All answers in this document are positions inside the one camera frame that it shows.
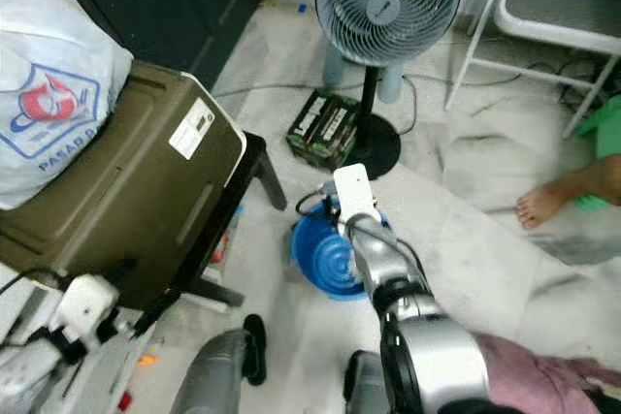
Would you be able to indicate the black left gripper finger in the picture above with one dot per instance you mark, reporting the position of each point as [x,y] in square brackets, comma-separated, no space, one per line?
[155,315]

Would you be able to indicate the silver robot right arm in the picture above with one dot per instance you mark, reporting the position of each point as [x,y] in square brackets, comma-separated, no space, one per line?
[437,356]

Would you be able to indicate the small orange item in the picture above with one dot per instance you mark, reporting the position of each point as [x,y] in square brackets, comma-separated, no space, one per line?
[147,360]

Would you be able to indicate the blue plastic bucket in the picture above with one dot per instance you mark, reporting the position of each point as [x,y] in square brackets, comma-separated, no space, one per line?
[320,259]

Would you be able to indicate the small red item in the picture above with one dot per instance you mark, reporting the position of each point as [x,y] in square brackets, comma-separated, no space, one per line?
[124,401]

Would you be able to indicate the green battery pack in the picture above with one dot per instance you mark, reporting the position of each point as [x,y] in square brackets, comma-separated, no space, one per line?
[322,130]

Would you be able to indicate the silver robot left leg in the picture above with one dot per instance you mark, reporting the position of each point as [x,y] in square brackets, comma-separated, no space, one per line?
[209,375]

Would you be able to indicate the silver robot leg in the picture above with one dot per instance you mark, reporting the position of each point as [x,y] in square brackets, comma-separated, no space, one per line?
[364,390]
[209,375]

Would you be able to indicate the black stool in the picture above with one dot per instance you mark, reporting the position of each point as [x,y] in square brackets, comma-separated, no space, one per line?
[257,147]

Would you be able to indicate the olive green hard case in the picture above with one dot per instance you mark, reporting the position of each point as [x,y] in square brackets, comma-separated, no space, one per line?
[146,191]

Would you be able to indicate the silver robot right leg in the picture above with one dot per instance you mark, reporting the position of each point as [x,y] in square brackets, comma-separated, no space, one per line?
[364,390]

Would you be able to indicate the grey standing fan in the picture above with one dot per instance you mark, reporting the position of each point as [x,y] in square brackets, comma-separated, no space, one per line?
[388,7]

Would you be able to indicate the person's bare leg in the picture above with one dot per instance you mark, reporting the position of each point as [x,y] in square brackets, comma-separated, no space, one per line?
[543,203]

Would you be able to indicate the dark cabinet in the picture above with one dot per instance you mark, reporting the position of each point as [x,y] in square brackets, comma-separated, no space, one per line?
[155,7]

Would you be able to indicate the green garment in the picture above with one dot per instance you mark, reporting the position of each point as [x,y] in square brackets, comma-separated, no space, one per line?
[604,133]

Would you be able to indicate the white printed plastic bag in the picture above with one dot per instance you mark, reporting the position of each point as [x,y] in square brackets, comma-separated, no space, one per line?
[49,36]

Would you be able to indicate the white metal chair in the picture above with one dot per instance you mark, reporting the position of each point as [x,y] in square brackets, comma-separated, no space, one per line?
[553,7]

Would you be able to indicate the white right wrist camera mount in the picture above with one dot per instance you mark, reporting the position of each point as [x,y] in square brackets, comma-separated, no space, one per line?
[355,196]

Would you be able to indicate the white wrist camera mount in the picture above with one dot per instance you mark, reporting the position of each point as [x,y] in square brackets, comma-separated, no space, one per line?
[355,196]
[89,305]

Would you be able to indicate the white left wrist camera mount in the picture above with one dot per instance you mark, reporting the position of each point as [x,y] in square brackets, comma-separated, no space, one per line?
[89,305]

